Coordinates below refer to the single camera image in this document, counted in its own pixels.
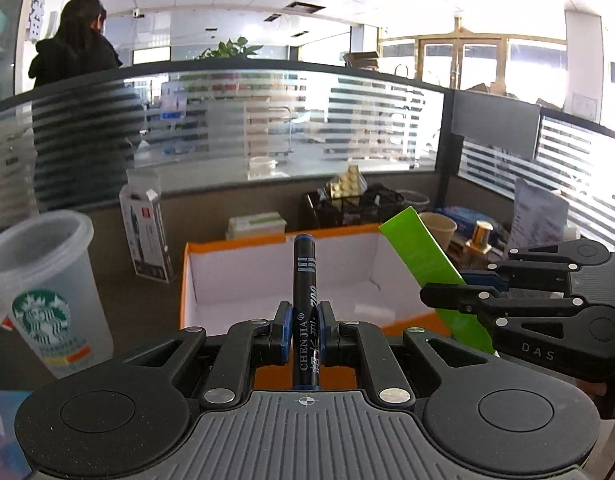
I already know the printed desk mat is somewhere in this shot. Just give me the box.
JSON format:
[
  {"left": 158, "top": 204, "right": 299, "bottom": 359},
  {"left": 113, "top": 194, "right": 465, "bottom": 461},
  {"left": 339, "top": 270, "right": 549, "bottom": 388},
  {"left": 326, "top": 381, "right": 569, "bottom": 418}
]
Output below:
[{"left": 0, "top": 390, "right": 34, "bottom": 480}]

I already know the striped glass side partition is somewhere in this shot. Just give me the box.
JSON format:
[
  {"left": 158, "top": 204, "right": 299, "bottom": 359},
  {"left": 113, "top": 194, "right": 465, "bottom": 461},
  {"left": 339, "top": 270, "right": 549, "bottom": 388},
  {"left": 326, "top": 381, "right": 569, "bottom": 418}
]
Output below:
[{"left": 457, "top": 105, "right": 615, "bottom": 248}]

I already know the black marker pen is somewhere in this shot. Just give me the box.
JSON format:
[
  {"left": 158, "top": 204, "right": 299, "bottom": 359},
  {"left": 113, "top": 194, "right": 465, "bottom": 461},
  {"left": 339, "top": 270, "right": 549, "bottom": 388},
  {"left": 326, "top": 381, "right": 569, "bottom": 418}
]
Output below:
[{"left": 292, "top": 233, "right": 321, "bottom": 391}]

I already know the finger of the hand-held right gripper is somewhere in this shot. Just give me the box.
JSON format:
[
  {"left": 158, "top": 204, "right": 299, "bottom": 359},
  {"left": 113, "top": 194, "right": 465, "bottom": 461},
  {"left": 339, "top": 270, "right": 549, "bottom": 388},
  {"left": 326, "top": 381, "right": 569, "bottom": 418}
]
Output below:
[
  {"left": 420, "top": 284, "right": 591, "bottom": 336},
  {"left": 460, "top": 240, "right": 583, "bottom": 295}
]

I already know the black wire basket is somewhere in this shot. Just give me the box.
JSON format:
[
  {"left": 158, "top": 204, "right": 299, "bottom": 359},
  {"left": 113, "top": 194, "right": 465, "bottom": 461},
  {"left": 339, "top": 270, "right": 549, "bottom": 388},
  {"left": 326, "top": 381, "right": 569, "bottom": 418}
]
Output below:
[{"left": 300, "top": 187, "right": 406, "bottom": 232}]

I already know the orange cardboard box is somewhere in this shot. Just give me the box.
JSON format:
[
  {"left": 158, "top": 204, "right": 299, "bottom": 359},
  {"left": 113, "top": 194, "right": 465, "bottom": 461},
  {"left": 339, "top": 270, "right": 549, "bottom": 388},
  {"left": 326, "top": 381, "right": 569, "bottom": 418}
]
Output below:
[{"left": 179, "top": 224, "right": 454, "bottom": 391}]

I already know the translucent plastic cup green logo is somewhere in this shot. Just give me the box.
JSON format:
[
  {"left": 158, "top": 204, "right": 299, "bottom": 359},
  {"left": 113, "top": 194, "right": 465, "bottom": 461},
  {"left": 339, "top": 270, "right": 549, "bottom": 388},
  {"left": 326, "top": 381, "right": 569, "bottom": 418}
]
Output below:
[{"left": 0, "top": 209, "right": 116, "bottom": 380}]

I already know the blue plastic packet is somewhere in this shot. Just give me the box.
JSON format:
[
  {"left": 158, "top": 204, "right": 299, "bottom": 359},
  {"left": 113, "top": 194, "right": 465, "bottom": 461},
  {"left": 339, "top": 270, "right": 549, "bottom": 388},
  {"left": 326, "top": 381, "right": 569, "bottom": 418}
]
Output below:
[{"left": 434, "top": 205, "right": 474, "bottom": 235}]

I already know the dark computer monitor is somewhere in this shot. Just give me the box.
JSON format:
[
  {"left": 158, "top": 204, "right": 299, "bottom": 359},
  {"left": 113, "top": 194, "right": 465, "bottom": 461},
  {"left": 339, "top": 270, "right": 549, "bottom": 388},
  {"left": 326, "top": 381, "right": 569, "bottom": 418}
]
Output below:
[{"left": 451, "top": 88, "right": 542, "bottom": 160}]

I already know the gold perfume bottle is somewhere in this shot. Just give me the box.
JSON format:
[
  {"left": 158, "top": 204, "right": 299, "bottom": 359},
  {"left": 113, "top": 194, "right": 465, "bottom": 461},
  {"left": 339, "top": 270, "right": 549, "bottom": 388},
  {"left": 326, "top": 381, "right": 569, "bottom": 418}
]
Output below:
[{"left": 465, "top": 221, "right": 494, "bottom": 257}]

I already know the striped glass desk partition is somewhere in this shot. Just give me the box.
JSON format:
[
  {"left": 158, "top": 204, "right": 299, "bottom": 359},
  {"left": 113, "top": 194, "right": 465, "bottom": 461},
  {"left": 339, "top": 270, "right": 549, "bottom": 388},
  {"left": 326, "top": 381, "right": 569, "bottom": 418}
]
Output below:
[{"left": 0, "top": 59, "right": 449, "bottom": 228}]

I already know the green and white box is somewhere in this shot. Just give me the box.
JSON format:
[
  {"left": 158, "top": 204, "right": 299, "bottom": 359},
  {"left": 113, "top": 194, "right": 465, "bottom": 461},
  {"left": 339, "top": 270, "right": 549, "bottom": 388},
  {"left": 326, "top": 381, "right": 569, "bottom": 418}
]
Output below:
[{"left": 226, "top": 212, "right": 288, "bottom": 240}]

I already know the white pen carton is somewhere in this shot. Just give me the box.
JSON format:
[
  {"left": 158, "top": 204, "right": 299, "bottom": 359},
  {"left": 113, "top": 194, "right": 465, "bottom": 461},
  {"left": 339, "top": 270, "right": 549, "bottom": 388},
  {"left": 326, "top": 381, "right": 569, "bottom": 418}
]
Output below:
[{"left": 118, "top": 167, "right": 174, "bottom": 284}]

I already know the beige paper cup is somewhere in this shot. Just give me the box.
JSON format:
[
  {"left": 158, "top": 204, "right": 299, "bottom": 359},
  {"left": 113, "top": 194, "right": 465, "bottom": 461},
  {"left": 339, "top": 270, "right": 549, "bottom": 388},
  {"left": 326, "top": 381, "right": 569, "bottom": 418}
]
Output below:
[{"left": 418, "top": 212, "right": 458, "bottom": 252}]

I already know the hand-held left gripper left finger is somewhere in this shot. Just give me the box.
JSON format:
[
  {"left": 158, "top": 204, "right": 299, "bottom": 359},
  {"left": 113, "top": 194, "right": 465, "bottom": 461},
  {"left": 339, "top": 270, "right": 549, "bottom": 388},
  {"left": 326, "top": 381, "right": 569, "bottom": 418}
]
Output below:
[{"left": 120, "top": 301, "right": 293, "bottom": 411}]

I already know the gold chocolate ball pack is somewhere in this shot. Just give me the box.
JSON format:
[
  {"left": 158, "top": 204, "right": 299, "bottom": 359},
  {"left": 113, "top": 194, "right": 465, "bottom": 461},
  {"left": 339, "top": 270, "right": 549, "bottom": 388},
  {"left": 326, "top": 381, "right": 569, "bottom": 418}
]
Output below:
[{"left": 325, "top": 165, "right": 368, "bottom": 199}]

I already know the white printed pouch bag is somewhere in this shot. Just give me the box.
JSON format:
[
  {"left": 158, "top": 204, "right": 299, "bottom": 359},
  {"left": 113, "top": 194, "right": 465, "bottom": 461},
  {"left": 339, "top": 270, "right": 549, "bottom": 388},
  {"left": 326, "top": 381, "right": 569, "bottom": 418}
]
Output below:
[{"left": 507, "top": 177, "right": 571, "bottom": 257}]

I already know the green potted plant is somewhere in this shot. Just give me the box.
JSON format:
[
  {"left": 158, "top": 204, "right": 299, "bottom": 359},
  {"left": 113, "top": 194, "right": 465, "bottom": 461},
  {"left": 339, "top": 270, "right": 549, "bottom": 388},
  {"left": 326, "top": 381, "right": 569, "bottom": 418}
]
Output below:
[{"left": 194, "top": 37, "right": 264, "bottom": 61}]

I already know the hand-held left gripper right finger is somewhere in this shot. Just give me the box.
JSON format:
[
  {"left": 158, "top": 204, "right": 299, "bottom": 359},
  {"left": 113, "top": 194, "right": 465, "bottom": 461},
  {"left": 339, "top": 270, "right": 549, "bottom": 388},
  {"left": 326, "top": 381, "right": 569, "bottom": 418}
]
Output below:
[{"left": 317, "top": 301, "right": 494, "bottom": 411}]

